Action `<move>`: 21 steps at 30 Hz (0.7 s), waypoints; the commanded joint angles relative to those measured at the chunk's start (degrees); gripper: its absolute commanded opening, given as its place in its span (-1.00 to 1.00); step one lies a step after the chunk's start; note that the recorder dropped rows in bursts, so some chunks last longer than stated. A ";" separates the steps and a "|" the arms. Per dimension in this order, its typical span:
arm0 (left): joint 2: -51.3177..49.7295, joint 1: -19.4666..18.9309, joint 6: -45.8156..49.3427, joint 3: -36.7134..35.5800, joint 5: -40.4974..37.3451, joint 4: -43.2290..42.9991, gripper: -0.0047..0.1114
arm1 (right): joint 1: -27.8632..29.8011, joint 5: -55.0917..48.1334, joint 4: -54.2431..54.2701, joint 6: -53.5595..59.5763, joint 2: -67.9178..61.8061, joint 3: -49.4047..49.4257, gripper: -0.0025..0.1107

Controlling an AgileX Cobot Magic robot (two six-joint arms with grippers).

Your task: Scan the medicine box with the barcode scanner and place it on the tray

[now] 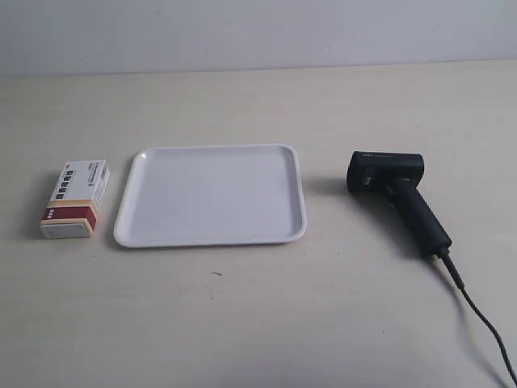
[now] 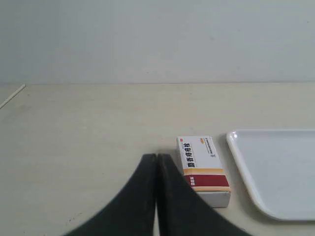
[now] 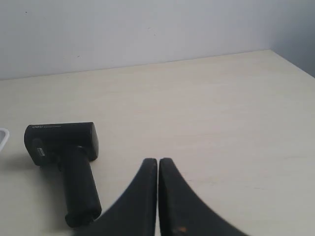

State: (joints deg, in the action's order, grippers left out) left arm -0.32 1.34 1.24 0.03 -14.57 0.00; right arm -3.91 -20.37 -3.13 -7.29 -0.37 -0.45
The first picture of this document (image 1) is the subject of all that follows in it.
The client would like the black handheld barcode scanner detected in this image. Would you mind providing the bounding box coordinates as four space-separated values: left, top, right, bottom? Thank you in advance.
347 151 452 257

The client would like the white red medicine box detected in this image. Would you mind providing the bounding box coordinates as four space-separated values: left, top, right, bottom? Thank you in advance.
40 159 110 239

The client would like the white plastic tray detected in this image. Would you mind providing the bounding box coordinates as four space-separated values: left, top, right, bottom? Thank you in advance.
113 144 307 249

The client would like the black scanner cable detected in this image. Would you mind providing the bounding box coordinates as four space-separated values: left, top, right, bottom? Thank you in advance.
439 253 517 387

